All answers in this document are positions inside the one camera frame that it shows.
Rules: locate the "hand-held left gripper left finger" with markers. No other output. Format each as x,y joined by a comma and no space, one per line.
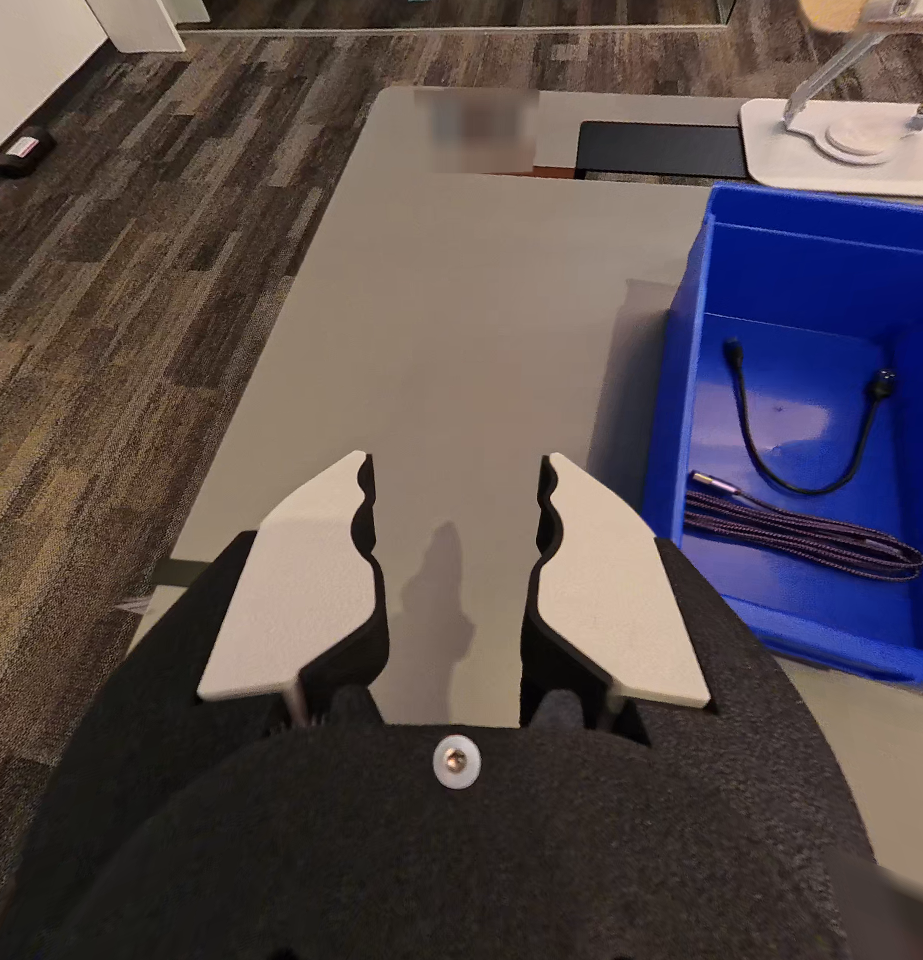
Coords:
296,600

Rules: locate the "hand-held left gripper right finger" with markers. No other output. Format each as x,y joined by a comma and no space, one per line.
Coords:
611,607

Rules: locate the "blue plastic bin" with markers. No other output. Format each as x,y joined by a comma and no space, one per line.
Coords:
806,262

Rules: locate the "wooden document stand white base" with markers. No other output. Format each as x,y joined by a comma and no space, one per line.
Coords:
776,150

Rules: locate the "black device on floor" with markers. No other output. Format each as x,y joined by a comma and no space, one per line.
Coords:
23,154

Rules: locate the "glass floor partition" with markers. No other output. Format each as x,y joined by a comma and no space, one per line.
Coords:
431,11

